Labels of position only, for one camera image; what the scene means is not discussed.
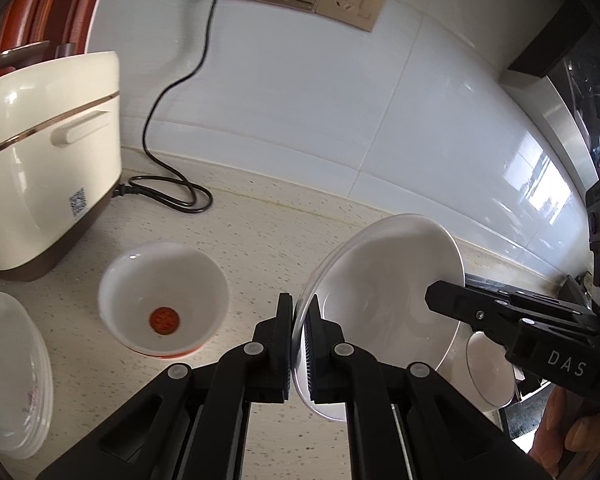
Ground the large white bowl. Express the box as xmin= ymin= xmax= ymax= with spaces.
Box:
xmin=291 ymin=213 xmax=467 ymax=422

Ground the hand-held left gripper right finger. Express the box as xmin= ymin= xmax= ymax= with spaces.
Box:
xmin=302 ymin=295 xmax=554 ymax=480

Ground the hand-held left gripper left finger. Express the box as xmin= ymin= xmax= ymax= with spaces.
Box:
xmin=32 ymin=292 xmax=296 ymax=480

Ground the wooden framed glass door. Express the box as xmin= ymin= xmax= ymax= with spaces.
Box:
xmin=0 ymin=0 xmax=117 ymax=63

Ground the small white bowl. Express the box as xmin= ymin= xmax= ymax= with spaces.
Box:
xmin=465 ymin=332 xmax=520 ymax=409

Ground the white bowl with red mark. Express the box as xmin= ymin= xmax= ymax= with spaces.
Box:
xmin=97 ymin=241 xmax=230 ymax=359

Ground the cream rice cooker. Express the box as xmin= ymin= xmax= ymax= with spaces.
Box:
xmin=0 ymin=50 xmax=124 ymax=282

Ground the white floral plate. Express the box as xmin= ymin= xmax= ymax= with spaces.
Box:
xmin=0 ymin=291 xmax=40 ymax=453
xmin=0 ymin=355 xmax=55 ymax=461
xmin=0 ymin=320 xmax=50 ymax=458

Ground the person's right hand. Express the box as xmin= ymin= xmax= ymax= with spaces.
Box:
xmin=527 ymin=387 xmax=600 ymax=480

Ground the black cooktop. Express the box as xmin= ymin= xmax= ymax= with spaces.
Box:
xmin=500 ymin=385 xmax=554 ymax=442

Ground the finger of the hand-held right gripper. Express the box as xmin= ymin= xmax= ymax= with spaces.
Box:
xmin=425 ymin=279 xmax=529 ymax=350
xmin=464 ymin=274 xmax=581 ymax=314

